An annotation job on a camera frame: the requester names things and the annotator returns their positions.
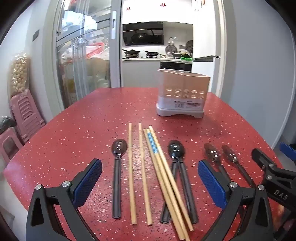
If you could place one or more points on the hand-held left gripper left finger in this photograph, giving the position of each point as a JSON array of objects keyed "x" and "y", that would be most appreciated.
[{"x": 89, "y": 183}]

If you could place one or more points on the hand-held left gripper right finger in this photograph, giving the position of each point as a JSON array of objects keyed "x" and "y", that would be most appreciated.
[{"x": 211, "y": 183}]

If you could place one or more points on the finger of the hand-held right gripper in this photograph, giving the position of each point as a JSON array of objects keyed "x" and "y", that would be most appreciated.
[
  {"x": 289, "y": 151},
  {"x": 261, "y": 158}
]

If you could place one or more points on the yellow patterned wooden chopstick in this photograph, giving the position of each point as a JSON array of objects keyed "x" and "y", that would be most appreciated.
[{"x": 174, "y": 185}]

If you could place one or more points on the blue patterned wooden chopstick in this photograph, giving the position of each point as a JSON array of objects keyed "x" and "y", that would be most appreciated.
[{"x": 152, "y": 144}]

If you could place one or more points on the beige perforated utensil holder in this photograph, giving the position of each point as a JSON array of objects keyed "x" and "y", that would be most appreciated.
[{"x": 182, "y": 102}]

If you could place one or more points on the pink plastic stool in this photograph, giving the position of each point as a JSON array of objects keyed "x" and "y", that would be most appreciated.
[{"x": 9, "y": 143}]

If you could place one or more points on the stack of pink plastic stools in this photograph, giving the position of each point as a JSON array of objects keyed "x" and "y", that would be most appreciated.
[{"x": 26, "y": 115}]

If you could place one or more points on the white refrigerator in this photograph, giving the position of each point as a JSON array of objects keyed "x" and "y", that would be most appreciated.
[{"x": 205, "y": 74}]

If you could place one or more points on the dark plastic bag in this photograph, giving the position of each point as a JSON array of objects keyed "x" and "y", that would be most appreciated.
[{"x": 7, "y": 122}]

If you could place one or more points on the glass sliding door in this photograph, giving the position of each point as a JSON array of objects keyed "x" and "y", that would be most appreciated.
[{"x": 76, "y": 69}]

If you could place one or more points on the black built-in oven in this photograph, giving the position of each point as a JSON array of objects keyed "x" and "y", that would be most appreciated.
[{"x": 175, "y": 66}]

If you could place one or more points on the clear bag of white balls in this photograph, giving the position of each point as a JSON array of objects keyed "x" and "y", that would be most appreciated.
[{"x": 19, "y": 71}]

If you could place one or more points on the black cooking pot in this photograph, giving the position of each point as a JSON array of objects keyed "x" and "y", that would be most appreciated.
[{"x": 177, "y": 54}]

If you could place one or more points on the red plastic basket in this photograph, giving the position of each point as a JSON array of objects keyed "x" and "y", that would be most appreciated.
[{"x": 94, "y": 48}]

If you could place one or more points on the black wok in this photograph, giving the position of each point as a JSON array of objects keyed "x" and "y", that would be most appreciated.
[{"x": 131, "y": 53}]

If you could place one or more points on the black frying pan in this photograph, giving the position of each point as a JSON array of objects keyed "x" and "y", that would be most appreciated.
[{"x": 151, "y": 54}]

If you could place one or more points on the black range hood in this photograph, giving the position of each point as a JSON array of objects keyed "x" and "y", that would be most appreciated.
[{"x": 143, "y": 34}]

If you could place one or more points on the black wall switch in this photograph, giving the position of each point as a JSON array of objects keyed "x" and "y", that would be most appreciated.
[{"x": 36, "y": 35}]

